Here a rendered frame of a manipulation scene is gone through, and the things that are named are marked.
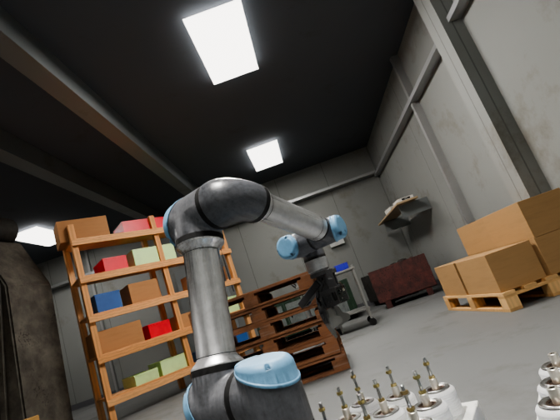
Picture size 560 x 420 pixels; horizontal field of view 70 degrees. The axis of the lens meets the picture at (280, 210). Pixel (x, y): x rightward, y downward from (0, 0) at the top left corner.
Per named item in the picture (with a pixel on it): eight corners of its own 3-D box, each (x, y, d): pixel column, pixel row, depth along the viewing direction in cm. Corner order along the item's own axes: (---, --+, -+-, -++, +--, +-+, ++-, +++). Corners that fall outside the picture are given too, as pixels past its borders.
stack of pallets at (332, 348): (347, 352, 390) (318, 272, 408) (351, 367, 313) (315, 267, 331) (237, 390, 396) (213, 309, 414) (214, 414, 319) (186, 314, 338)
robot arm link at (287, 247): (298, 227, 120) (317, 226, 129) (270, 240, 126) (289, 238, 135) (307, 252, 118) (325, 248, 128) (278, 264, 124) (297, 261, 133)
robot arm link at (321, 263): (300, 264, 134) (312, 262, 140) (305, 277, 133) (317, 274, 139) (318, 257, 130) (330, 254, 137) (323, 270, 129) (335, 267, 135)
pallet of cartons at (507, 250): (515, 285, 444) (484, 220, 462) (620, 272, 317) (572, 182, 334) (439, 313, 431) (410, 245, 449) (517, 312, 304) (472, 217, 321)
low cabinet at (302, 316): (352, 312, 887) (341, 281, 904) (361, 316, 724) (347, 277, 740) (273, 341, 890) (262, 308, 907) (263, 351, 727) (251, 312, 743)
